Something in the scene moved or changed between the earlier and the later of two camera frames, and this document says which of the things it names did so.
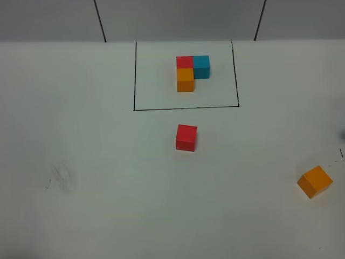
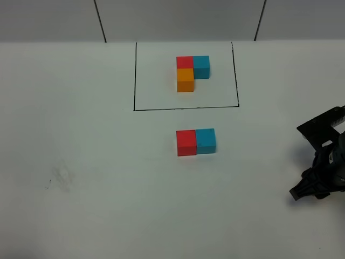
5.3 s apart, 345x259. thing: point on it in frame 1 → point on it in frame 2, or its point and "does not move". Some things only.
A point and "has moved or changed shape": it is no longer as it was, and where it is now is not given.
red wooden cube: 186,137 has moved or changed shape
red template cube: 185,62 does not move
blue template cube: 201,67 does not move
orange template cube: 185,80 does not move
